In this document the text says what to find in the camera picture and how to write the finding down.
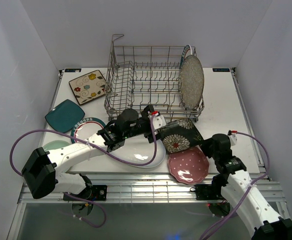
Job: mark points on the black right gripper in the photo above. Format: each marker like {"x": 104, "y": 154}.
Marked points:
{"x": 204, "y": 144}

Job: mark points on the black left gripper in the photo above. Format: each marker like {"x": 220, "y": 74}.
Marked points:
{"x": 144, "y": 115}

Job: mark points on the black square floral plate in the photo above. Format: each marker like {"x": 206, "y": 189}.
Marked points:
{"x": 179, "y": 135}

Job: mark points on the speckled beige blue round plate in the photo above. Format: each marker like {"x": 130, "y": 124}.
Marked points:
{"x": 191, "y": 80}

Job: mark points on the white plate teal red rim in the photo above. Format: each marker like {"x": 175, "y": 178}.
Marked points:
{"x": 188, "y": 50}
{"x": 85, "y": 128}

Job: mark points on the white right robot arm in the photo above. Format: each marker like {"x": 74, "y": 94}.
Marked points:
{"x": 234, "y": 184}

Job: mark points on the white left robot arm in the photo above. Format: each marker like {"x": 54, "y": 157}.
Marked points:
{"x": 45, "y": 172}

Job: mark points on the white oval plate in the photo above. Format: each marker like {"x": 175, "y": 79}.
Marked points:
{"x": 138, "y": 150}

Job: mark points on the pink polka dot plate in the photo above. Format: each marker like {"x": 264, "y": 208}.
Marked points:
{"x": 189, "y": 167}

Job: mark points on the beige square flower plate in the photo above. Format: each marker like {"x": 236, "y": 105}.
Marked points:
{"x": 88, "y": 87}

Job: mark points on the right blue label sticker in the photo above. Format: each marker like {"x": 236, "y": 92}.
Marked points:
{"x": 221, "y": 70}

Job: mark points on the teal square plate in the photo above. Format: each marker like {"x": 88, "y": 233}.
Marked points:
{"x": 64, "y": 116}

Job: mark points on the light green round plate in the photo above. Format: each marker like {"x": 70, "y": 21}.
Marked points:
{"x": 56, "y": 144}

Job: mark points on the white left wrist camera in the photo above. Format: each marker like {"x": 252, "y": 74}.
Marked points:
{"x": 158, "y": 121}

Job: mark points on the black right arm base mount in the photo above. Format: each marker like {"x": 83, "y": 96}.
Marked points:
{"x": 204, "y": 192}

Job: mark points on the grey wire dish rack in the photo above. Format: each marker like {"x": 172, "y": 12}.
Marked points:
{"x": 141, "y": 75}

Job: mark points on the aluminium table frame rail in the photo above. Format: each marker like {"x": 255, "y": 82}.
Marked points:
{"x": 163, "y": 188}

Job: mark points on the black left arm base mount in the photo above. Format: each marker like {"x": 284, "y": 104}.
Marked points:
{"x": 91, "y": 193}

